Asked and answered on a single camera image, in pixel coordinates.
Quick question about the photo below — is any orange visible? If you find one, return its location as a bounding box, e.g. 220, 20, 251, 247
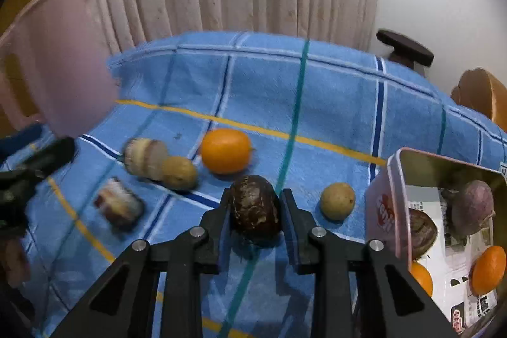
409, 261, 434, 298
470, 245, 507, 296
200, 128, 254, 175

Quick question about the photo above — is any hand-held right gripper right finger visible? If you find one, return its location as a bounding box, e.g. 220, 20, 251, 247
279, 188, 458, 338

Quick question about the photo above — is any dark wooden stool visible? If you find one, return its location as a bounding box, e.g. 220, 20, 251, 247
376, 29, 435, 76

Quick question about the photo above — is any person's left hand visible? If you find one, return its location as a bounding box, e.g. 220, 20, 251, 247
0, 238, 31, 288

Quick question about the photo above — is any small tan round fruit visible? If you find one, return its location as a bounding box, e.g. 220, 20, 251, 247
320, 182, 356, 221
162, 156, 199, 191

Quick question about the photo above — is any purple passion fruit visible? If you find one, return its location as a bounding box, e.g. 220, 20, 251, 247
451, 180, 496, 236

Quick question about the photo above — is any red white cake slice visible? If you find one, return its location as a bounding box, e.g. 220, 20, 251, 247
93, 177, 145, 231

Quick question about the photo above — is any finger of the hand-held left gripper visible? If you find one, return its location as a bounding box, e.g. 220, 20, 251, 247
22, 137, 77, 180

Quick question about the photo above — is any pink plastic box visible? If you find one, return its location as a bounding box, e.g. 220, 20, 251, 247
364, 147, 507, 336

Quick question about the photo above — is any blue plaid blanket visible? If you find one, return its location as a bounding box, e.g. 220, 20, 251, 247
24, 31, 507, 338

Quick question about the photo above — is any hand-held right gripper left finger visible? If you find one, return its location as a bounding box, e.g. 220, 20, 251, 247
51, 188, 233, 338

